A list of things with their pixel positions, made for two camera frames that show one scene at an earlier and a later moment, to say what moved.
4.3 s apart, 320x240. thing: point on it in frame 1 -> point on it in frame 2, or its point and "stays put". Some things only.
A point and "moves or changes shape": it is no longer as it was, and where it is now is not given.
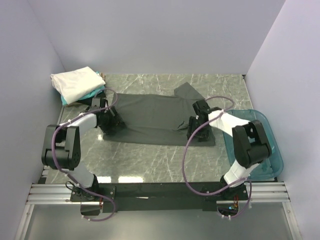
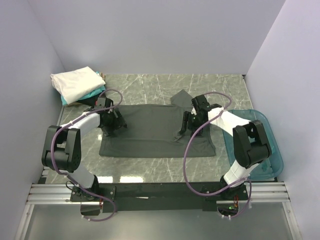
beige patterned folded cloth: (102, 76) stays put
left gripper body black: (110, 122) stays put
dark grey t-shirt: (158, 119) moves or changes shape
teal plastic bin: (273, 166) stays put
